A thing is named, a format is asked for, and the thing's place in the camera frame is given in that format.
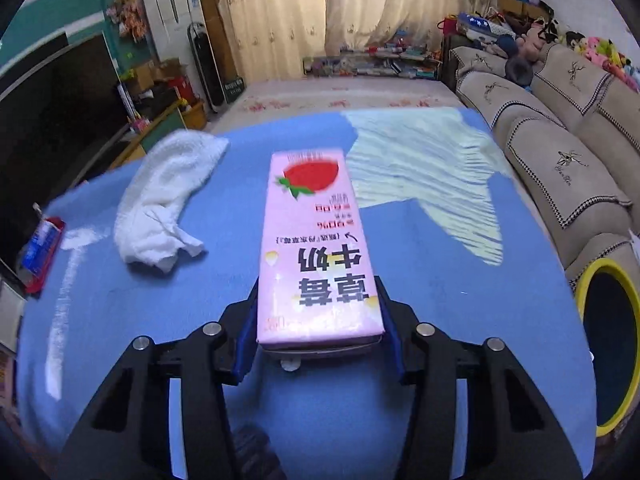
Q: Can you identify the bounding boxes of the white towel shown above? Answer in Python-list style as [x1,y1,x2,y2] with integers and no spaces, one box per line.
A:
[114,129,229,273]

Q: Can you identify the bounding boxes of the red flat packet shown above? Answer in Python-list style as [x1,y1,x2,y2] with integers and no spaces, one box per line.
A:
[20,217,66,296]

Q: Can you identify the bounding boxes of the pink strawberry milk carton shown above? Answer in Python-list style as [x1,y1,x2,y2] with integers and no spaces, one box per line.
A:
[257,148,384,351]

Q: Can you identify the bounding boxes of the cream patterned curtains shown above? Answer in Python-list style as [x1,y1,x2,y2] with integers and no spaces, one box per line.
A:
[218,0,496,84]

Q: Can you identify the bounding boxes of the pile of plush toys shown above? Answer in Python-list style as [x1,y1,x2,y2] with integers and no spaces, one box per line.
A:
[438,6,639,92]

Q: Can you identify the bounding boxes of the white standing air conditioner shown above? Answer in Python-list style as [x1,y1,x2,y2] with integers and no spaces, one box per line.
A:
[138,0,208,68]

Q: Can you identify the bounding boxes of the yellow green tv cabinet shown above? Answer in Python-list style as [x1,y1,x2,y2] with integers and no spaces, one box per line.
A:
[108,101,184,170]

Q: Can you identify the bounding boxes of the black tower fan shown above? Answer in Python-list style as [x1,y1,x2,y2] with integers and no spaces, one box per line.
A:
[188,22,227,114]

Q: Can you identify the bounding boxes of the low shelf of books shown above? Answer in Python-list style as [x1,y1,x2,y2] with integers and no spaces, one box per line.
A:
[302,44,442,80]

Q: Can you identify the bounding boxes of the black flat television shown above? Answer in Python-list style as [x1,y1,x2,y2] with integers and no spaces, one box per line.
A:
[1,35,128,263]

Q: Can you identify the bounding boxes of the yellow rimmed black trash bin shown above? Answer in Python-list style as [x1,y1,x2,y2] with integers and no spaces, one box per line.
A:
[575,258,639,438]

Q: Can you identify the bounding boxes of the beige sofa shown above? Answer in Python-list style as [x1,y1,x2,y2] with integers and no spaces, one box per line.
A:
[446,44,639,285]

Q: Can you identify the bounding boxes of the blue tablecloth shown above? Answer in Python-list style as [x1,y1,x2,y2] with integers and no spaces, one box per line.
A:
[17,107,596,471]

